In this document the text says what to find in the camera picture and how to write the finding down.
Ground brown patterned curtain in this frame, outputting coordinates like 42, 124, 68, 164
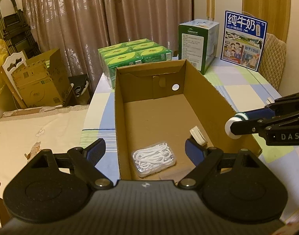
22, 0, 193, 89

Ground white green tape roll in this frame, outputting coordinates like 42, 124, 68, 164
224, 112, 249, 139

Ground stacked brown cardboard boxes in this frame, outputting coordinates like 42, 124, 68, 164
12, 48, 71, 108

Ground green tissue box pack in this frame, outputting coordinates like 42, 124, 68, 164
97, 38, 173, 88

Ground black shopping bag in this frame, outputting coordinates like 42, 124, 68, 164
63, 74, 91, 107

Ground clear box of floss picks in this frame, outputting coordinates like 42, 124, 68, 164
131, 141, 176, 178

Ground open brown cardboard box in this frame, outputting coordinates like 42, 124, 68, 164
114, 60, 261, 180

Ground white carved board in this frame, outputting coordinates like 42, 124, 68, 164
0, 50, 27, 109

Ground beige quilted chair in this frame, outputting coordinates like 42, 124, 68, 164
258, 33, 286, 90

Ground wooden door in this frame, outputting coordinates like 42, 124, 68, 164
242, 0, 291, 42

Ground black folding hand cart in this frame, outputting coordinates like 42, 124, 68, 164
0, 0, 41, 59

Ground green white milk carton box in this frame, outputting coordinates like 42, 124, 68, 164
178, 19, 220, 75

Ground blue milk carton box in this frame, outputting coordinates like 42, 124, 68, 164
221, 11, 268, 71

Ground checkered tablecloth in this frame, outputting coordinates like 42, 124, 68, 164
80, 58, 299, 223

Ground cream patterned bed sheet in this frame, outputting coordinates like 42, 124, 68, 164
0, 105, 88, 197

